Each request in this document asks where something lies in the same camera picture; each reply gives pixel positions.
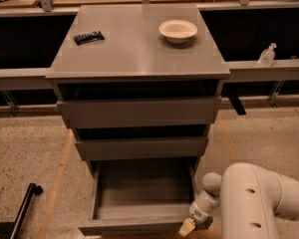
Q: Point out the grey drawer cabinet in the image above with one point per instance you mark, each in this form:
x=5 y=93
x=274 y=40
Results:
x=136 y=62

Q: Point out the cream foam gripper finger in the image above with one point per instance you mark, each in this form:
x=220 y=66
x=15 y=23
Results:
x=187 y=226

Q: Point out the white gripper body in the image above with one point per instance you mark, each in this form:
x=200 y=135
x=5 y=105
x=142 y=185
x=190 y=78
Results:
x=198 y=212

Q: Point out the grey top drawer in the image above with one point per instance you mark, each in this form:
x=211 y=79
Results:
x=130 y=113

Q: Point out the grey metal rail shelf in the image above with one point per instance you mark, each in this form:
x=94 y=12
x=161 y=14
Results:
x=243 y=71

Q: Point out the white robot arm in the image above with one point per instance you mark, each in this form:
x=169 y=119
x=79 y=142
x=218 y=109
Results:
x=250 y=198

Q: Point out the grey drawer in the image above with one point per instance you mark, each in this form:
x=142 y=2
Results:
x=140 y=196
x=130 y=113
x=138 y=148

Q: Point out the grey middle drawer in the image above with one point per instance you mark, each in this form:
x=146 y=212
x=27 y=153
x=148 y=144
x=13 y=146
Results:
x=138 y=148

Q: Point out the grey bottom drawer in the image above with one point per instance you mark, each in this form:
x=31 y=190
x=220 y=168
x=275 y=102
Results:
x=140 y=196

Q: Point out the clear sanitizer pump bottle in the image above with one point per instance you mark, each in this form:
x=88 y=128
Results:
x=267 y=56

